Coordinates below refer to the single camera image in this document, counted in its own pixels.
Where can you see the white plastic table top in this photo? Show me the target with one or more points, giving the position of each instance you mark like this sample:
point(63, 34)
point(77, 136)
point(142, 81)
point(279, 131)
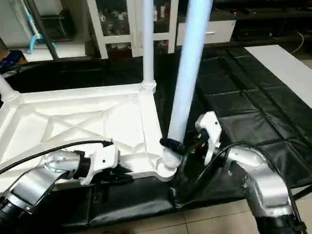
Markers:
point(73, 117)

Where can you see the white plastic table leg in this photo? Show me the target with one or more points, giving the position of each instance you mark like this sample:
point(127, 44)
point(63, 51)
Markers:
point(190, 63)
point(147, 44)
point(7, 90)

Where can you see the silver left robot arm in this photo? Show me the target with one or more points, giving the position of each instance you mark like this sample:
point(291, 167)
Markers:
point(39, 180)

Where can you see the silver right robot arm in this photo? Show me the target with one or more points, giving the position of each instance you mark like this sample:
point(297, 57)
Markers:
point(258, 180)

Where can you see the black work mat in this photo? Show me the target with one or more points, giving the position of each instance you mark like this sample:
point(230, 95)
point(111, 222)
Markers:
point(234, 92)

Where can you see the white drawer cabinet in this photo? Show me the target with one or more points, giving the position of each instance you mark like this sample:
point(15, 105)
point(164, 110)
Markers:
point(214, 31)
point(131, 24)

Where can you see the white flat panel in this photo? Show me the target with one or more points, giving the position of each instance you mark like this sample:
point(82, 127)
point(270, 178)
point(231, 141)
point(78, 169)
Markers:
point(287, 68)

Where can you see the small blue box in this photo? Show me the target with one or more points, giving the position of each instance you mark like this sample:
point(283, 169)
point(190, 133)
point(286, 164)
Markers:
point(9, 58)

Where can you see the light blue hanger hook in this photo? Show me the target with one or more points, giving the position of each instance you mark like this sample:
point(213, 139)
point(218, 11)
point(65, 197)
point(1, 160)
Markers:
point(34, 29)

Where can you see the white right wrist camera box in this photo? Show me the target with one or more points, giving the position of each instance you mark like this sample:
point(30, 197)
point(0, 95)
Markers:
point(209, 131)

